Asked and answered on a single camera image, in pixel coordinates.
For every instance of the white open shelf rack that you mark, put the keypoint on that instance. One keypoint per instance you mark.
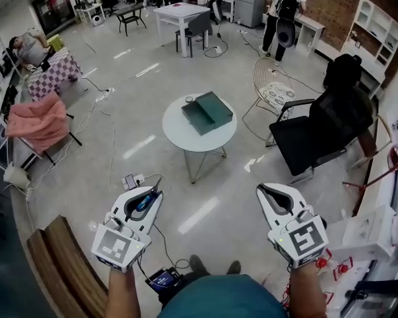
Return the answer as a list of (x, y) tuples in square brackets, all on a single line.
[(0, 94)]

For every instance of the black bag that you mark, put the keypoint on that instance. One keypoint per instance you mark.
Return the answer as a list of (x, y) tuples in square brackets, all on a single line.
[(343, 71)]

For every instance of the person's left shoe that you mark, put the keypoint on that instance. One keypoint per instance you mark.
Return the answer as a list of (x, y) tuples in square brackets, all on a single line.
[(198, 265)]

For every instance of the red metal stand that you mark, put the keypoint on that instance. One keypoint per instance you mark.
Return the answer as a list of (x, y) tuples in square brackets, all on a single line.
[(396, 159)]

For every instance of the black mesh office chair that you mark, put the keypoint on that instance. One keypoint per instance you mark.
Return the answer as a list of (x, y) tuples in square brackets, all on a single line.
[(318, 134)]

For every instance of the white cardboard box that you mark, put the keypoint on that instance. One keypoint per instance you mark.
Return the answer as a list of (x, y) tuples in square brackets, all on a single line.
[(365, 232)]

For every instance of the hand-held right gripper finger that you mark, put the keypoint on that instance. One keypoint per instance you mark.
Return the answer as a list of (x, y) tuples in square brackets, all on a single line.
[(296, 195), (268, 212)]

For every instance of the white arched shelf unit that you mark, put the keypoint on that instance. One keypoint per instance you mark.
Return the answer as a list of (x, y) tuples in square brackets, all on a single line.
[(378, 25)]

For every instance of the small white table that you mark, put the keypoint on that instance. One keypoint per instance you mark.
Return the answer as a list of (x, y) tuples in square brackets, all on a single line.
[(89, 10)]

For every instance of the round white side table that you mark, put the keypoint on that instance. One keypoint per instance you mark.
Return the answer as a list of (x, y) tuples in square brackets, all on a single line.
[(199, 141)]

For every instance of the patterned seat cushion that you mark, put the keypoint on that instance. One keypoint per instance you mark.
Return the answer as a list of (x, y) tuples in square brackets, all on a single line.
[(278, 94)]

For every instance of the dark wall display screen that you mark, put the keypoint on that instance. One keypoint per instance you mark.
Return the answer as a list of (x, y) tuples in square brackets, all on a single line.
[(53, 8)]

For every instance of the person's shoe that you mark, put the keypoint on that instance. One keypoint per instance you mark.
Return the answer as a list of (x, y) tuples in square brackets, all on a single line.
[(198, 265), (234, 267)]

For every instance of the person's left forearm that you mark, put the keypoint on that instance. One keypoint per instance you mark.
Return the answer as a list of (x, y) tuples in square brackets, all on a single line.
[(122, 293)]

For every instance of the person's teal shirt torso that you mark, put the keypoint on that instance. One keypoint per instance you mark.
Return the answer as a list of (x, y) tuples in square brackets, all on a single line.
[(222, 300)]

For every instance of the green box container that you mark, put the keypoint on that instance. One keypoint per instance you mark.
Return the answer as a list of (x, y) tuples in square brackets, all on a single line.
[(215, 108)]

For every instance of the white power strip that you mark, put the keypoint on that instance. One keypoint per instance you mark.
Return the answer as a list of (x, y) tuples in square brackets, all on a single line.
[(140, 178), (104, 94), (217, 48)]

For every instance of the small round tin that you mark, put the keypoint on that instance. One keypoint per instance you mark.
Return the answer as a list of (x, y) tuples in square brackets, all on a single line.
[(188, 99)]

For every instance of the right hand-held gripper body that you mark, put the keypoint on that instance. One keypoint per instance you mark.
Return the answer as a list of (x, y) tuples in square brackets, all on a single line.
[(306, 240)]

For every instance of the white square table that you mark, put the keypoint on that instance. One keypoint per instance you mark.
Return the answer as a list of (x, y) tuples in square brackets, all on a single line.
[(182, 12)]

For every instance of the black screen device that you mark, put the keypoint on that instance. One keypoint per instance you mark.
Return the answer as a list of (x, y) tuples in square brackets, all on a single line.
[(162, 280)]

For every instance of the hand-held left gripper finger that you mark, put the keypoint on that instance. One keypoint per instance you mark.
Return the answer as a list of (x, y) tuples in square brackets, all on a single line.
[(121, 200), (152, 219)]

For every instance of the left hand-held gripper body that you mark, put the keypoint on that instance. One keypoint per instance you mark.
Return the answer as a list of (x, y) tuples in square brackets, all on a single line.
[(114, 245)]

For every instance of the white cloth bag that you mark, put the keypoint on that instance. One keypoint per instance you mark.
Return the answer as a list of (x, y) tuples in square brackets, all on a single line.
[(16, 177)]

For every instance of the person's right forearm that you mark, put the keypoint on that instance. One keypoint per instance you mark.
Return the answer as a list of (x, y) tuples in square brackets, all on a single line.
[(308, 293)]

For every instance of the grey tall cabinet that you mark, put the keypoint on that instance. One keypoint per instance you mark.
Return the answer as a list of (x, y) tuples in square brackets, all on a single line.
[(250, 2)]

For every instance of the black metal table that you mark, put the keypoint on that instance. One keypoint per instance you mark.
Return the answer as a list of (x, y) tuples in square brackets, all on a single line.
[(129, 12)]

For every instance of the person's right shoe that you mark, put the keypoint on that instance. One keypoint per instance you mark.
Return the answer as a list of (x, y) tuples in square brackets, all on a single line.
[(234, 267)]

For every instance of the brown wooden bench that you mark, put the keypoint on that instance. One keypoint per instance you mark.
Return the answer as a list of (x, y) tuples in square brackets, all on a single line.
[(63, 270)]

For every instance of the black smartphone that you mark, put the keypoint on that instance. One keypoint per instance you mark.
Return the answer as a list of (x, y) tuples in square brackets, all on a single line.
[(130, 181)]

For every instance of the pink cloth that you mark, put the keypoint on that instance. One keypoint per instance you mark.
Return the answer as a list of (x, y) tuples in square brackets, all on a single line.
[(38, 121)]

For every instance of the dark grey chair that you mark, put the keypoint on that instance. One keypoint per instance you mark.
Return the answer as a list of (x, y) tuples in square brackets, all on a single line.
[(199, 26)]

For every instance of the yellow-green box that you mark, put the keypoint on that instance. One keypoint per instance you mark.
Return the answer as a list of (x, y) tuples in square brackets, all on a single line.
[(54, 42)]

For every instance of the white low cabinet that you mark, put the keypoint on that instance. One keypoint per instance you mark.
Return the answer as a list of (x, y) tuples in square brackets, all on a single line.
[(310, 31)]

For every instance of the purple checkered tablecloth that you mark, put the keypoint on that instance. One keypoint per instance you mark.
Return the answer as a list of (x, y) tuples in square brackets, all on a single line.
[(53, 75)]

